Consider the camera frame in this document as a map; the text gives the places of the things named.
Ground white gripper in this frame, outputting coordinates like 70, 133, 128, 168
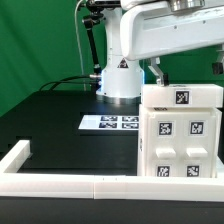
120, 0, 224, 87

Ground white cabinet top block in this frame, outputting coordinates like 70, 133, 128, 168
141, 84, 224, 108

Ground white cabinet door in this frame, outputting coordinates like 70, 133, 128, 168
137, 112, 184, 177
181, 116, 216, 178

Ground white cabinet body box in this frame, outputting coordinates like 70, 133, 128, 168
137, 106, 222, 178

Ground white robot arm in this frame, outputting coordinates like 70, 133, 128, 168
97, 0, 224, 103

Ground white marker base sheet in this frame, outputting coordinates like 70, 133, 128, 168
79, 115, 139, 131

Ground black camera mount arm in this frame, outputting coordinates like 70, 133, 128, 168
78, 0, 122, 81

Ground black cables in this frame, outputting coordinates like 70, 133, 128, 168
39, 75, 102, 92

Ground grey thin cable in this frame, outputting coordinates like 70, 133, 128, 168
74, 0, 88, 92

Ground white U-shaped obstacle frame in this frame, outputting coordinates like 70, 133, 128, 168
0, 140, 224, 202

